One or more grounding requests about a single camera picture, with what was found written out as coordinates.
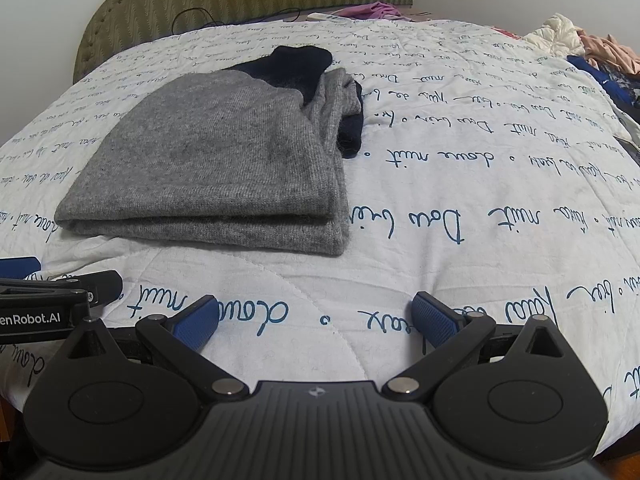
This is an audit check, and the white puffy jacket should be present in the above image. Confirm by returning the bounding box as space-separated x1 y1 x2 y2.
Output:
522 12 586 58

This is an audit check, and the flat black object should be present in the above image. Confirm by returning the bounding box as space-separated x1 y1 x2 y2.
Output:
612 135 640 161

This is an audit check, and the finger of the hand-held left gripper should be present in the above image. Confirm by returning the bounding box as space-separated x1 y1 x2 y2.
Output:
0 270 123 306
0 256 42 281

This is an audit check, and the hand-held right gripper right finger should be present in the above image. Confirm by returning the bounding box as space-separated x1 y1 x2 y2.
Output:
382 291 568 402

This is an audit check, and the pink garment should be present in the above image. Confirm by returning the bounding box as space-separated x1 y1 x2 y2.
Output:
577 34 640 76

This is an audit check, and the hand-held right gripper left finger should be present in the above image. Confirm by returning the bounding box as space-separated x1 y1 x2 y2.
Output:
65 295 251 402

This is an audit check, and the purple garment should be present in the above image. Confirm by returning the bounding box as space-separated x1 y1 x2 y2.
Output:
340 1 416 21

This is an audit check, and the dark patterned garment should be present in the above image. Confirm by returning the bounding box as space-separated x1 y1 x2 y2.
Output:
600 70 640 126

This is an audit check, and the black cable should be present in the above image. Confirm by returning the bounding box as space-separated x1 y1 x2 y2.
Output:
170 6 301 36

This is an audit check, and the grey sweater with navy sleeves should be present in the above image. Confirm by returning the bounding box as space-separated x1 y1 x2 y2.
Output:
54 45 365 257

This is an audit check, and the red floral cloth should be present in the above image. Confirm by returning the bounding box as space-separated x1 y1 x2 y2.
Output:
487 25 526 41

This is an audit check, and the white quilt with blue script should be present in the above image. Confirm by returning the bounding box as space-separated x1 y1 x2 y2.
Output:
0 19 640 453

